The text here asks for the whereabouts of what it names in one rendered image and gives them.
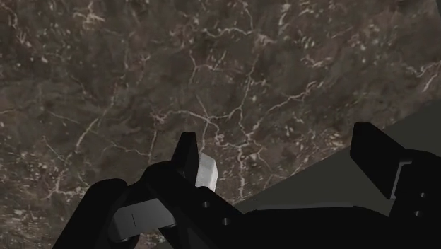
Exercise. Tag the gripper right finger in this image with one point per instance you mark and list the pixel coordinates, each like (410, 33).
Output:
(410, 179)

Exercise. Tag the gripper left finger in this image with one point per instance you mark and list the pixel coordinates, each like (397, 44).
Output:
(179, 193)

